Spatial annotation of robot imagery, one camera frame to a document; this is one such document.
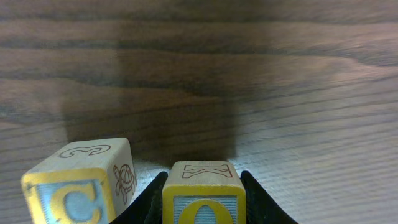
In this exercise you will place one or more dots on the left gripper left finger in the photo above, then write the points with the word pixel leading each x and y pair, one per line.
pixel 147 207

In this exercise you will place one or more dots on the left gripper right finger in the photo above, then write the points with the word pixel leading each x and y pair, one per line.
pixel 260 206

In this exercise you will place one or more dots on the yellow O block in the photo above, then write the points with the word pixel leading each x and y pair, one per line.
pixel 203 192

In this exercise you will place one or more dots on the yellow C block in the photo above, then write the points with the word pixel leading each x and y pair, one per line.
pixel 84 182

